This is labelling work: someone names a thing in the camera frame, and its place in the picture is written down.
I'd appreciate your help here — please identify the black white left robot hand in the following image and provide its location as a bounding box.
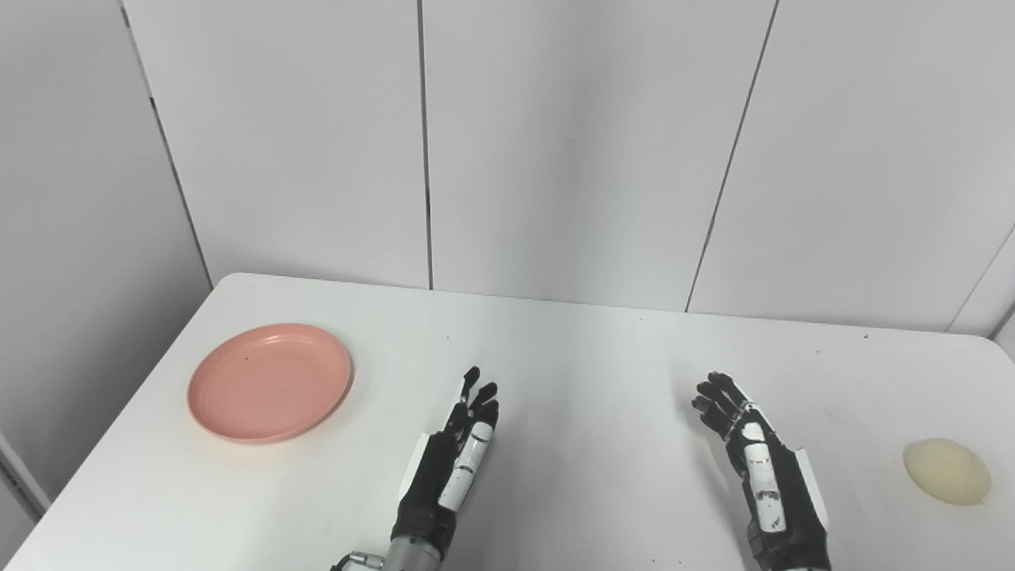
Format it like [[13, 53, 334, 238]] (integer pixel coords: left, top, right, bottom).
[[389, 366, 501, 550]]

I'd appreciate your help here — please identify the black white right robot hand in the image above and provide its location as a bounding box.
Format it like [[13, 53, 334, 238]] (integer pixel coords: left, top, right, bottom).
[[691, 371, 833, 571]]

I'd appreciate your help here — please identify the pale yellow steamed bun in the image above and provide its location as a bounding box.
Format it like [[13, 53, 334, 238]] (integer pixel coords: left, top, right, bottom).
[[903, 438, 993, 507]]

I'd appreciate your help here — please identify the pink round plate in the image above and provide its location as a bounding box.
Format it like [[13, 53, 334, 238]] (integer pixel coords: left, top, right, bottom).
[[187, 323, 354, 445]]

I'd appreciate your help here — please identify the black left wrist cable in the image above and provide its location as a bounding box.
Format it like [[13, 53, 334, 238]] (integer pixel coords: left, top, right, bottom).
[[331, 550, 387, 571]]

